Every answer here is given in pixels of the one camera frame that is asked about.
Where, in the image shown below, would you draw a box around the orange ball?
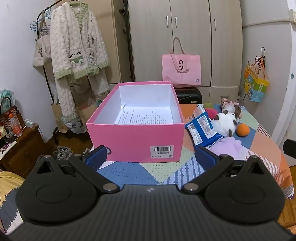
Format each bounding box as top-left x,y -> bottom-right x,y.
236,123 -> 250,137

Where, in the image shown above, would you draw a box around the canvas tote bag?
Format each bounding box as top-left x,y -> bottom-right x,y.
32,17 -> 52,67

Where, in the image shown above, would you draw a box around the white door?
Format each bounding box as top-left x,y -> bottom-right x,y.
272,23 -> 296,166

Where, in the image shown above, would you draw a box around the patchwork tablecloth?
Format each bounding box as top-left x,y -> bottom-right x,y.
96,103 -> 292,200

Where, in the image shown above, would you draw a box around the plaid handbag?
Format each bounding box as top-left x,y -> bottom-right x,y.
0,97 -> 25,130

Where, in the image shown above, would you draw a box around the pink cardboard box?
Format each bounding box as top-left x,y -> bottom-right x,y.
86,81 -> 185,163

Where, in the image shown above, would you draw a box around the cream fleece pajama pants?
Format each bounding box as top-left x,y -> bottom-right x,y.
55,70 -> 110,133

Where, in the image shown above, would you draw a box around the cream fleece pajama top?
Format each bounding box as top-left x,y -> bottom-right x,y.
50,1 -> 110,80

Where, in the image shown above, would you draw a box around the small white blue packet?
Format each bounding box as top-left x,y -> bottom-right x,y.
192,104 -> 206,120

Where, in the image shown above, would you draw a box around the printed paper sheet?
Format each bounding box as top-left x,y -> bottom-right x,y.
114,103 -> 174,126

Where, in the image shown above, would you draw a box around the beige wardrobe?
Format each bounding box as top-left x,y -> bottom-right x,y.
126,0 -> 243,105

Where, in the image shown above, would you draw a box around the yellow pillow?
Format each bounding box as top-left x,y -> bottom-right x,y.
0,170 -> 25,207

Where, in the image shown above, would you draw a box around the white green diaper pack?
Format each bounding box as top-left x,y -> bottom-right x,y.
0,89 -> 16,109

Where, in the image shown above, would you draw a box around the black clothes rack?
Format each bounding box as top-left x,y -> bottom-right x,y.
37,0 -> 70,145

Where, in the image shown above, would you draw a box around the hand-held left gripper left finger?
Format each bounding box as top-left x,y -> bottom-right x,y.
35,146 -> 120,193

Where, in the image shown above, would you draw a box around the blue wet wipes packet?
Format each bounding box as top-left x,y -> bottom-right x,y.
185,112 -> 225,147

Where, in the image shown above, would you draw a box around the pink ball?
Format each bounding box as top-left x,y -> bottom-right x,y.
205,108 -> 219,120

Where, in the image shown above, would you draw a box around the orange drink bottle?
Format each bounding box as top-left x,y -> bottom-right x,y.
8,113 -> 22,137

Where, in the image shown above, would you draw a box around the grey sneaker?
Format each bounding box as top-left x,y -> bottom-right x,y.
53,146 -> 73,160

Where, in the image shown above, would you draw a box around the colourful paper gift bag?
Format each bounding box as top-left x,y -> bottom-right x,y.
243,47 -> 270,103

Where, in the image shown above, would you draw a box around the white plush toy brown ears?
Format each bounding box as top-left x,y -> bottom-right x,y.
211,111 -> 240,137

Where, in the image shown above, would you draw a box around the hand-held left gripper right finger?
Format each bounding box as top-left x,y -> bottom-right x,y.
180,146 -> 267,194

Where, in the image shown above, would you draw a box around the beige tall cabinet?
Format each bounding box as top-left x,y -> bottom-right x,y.
99,0 -> 133,85

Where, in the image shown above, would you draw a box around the purple fluffy cloth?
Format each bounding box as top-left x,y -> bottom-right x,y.
209,137 -> 251,161

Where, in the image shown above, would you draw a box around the wooden nightstand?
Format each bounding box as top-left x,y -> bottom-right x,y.
0,124 -> 47,179

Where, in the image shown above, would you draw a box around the blue clothes hangers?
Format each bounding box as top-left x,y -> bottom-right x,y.
30,7 -> 51,34

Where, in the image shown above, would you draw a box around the black suitcase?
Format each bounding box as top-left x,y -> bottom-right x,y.
174,86 -> 203,104

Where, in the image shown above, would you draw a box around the pink shopping bag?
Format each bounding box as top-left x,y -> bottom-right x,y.
162,37 -> 202,88

